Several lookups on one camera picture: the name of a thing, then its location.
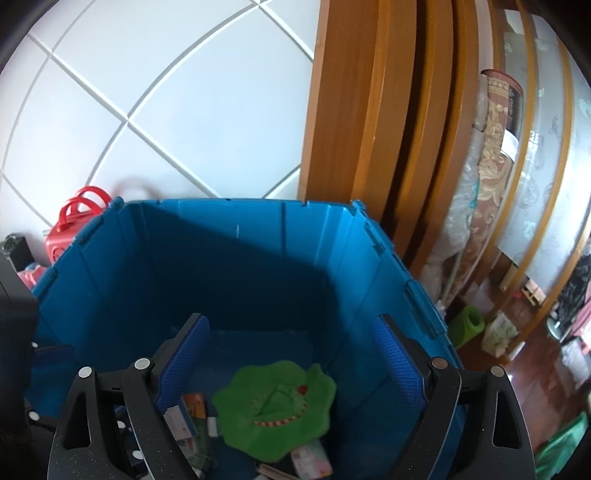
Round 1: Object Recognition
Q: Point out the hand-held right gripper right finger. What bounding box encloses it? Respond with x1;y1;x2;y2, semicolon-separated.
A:
373;314;539;480

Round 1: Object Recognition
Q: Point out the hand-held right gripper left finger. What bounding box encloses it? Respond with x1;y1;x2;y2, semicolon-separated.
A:
47;313;211;480

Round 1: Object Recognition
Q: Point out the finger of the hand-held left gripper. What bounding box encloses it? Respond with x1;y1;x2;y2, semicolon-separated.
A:
25;401;63;435

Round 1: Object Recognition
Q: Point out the blue plastic storage bin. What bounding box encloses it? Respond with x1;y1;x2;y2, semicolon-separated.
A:
25;198;467;480

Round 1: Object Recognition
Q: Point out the pink white medicine box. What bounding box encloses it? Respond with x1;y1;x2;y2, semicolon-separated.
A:
291;440;333;478

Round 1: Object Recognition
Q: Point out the green rolled mat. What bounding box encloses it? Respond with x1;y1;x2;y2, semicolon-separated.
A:
449;305;485;349

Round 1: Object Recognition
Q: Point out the dark gift box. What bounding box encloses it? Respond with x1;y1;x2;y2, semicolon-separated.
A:
2;234;32;273

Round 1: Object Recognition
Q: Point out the green white box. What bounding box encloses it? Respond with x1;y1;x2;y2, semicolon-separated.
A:
180;436;208;472

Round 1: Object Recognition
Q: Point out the green leaf plush toy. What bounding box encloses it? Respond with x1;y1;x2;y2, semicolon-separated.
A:
211;360;337;463

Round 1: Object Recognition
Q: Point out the white printed bag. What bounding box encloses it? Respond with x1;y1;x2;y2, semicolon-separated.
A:
482;311;520;356

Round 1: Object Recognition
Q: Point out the red toy suitcase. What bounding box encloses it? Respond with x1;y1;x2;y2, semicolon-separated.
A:
45;186;113;266

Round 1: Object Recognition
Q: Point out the white plastic bag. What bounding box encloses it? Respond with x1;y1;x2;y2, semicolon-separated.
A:
561;332;591;388

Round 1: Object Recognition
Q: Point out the green bag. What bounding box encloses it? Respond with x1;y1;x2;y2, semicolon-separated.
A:
536;411;589;480

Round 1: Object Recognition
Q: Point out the black plastic bag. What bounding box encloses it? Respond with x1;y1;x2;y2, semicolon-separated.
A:
554;263;591;324

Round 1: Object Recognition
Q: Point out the rolled patterned carpet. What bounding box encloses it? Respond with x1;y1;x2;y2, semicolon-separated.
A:
443;69;527;315

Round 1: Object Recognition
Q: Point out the frosted glass sliding door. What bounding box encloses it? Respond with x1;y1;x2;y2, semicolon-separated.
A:
489;9;591;365

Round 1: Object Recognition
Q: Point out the wooden door frame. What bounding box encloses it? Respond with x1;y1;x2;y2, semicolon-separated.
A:
298;0;504;278

